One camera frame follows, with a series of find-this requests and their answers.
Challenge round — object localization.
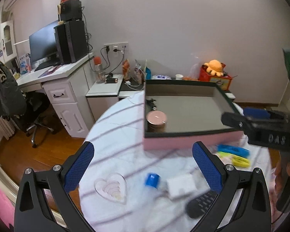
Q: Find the blue highlighter marker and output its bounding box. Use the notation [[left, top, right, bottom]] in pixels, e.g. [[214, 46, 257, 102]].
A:
[[217, 144, 250, 158]]

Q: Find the yellow highlighter marker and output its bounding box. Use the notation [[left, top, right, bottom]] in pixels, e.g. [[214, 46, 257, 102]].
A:
[[215, 151, 250, 168]]

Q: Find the black remote control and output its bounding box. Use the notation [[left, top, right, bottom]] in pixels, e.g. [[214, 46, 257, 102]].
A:
[[185, 190, 218, 219]]

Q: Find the white power adapter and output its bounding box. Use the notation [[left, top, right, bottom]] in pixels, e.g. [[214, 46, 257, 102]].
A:
[[166, 173, 197, 200]]

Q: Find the blue capped glue bottle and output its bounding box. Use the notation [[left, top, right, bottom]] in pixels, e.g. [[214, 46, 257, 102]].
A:
[[144, 173, 168, 192]]

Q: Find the red cartoon storage box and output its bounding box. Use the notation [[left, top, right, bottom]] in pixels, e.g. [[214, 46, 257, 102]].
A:
[[198, 66, 233, 91]]

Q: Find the orange octopus plush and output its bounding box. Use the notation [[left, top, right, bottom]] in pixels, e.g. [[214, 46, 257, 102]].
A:
[[204, 60, 225, 77]]

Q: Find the pink and black tray box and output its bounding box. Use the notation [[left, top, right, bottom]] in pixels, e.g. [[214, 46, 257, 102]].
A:
[[143, 84, 243, 150]]

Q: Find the clear plastic bag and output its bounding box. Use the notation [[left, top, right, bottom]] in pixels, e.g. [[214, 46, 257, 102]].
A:
[[189, 52, 202, 80]]

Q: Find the white paper cup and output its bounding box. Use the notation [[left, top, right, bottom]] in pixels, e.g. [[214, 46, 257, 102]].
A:
[[175, 74, 184, 80]]

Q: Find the white striped tablecloth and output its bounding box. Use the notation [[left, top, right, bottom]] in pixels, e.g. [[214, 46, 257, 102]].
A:
[[79, 92, 209, 231]]

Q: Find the wet wipes pack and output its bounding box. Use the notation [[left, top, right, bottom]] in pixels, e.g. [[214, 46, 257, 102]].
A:
[[151, 75, 171, 80]]

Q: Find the black office chair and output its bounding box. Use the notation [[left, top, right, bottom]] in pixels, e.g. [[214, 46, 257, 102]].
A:
[[11, 91, 55, 148]]

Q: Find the dark jacket on chair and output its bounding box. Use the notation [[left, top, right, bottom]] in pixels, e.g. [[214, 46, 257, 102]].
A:
[[0, 61, 26, 118]]

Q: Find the blue white snack bag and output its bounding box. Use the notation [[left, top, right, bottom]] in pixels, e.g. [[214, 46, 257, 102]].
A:
[[145, 64, 151, 80]]

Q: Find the white desk with drawers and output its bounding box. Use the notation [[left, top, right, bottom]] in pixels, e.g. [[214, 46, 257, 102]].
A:
[[17, 52, 95, 138]]

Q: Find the white low tv cabinet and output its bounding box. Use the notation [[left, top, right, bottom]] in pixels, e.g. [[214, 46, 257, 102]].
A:
[[86, 75, 233, 121]]

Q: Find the orange snack bag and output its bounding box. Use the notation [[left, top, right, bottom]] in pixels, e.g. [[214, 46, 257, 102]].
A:
[[122, 59, 131, 81]]

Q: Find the orange capped bottle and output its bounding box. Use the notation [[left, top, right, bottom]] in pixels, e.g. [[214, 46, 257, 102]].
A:
[[94, 56, 105, 83]]

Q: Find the black computer monitor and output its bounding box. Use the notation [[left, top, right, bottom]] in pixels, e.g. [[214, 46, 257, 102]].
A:
[[29, 21, 58, 63]]

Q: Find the white glass door cabinet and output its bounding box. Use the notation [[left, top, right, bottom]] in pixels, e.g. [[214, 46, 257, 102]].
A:
[[0, 20, 17, 63]]

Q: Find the black computer tower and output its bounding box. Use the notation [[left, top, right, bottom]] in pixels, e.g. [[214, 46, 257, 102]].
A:
[[54, 20, 88, 64]]

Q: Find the black speaker on tower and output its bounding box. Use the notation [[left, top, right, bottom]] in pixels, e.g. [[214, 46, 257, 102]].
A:
[[57, 0, 83, 21]]

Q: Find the wall power socket strip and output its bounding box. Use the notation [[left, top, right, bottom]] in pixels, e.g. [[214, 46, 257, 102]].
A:
[[104, 42, 129, 51]]

